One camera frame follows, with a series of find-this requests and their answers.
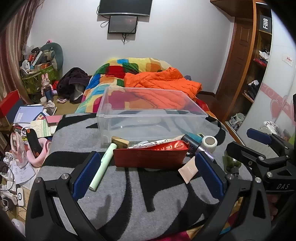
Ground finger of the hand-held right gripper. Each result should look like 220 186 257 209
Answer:
225 141 278 178
246 128 296 156

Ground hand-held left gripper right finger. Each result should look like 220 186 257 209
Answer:
185 152 273 241

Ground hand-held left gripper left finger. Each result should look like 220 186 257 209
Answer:
25 151 109 241

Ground pale green tube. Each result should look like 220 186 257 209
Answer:
89 143 118 191

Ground beige tube with white cap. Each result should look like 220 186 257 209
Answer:
178 159 199 183

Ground red envelope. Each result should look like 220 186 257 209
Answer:
113 140 190 168

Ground clear plastic storage box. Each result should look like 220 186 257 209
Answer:
96 87 208 149

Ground person's right hand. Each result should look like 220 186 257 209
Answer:
266 194 279 223

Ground olive green object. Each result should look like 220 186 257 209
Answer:
222 155 242 173

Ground lavender tube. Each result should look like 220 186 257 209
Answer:
195 148 215 163

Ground white sneakers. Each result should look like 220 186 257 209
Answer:
231 113 245 127

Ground white tape roll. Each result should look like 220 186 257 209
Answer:
200 136 218 153

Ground dark cylinder bottle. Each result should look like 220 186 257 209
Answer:
181 134 200 151

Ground pink curved object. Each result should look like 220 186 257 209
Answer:
30 139 52 167

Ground wooden block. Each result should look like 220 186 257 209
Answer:
111 136 129 149

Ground white sliding door with hearts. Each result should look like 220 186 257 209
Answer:
236 9 296 149

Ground grey and black blanket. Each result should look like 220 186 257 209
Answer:
35 111 255 241

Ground black and orange tool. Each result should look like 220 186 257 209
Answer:
26 129 42 158

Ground white pen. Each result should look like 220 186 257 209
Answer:
127 138 169 149

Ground green and white book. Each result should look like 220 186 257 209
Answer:
31 119 52 138

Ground pink notebook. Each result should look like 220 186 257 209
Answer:
45 115 63 127

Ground white device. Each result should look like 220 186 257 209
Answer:
15 186 26 207

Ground wooden wardrobe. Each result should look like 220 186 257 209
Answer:
210 0 273 121

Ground blue book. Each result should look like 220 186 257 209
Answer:
13 105 44 124

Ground dark clothing heap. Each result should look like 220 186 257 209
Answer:
57 67 90 103

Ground rabbit toy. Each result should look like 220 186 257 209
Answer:
41 73 54 100

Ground colourful patchwork quilt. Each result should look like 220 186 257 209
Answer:
75 57 245 241

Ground red box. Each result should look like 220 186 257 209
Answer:
0 90 20 116

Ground green box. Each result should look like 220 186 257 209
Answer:
22 65 59 94

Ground orange down jacket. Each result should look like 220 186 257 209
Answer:
124 67 203 112

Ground black box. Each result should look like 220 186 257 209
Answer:
259 14 271 34

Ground grey curved pillow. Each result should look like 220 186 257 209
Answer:
40 42 63 71

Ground striped pink curtain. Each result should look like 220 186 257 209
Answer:
0 0 40 105

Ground small black monitor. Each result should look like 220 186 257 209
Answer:
107 15 139 34

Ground black wall television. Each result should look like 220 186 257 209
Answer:
97 0 153 16

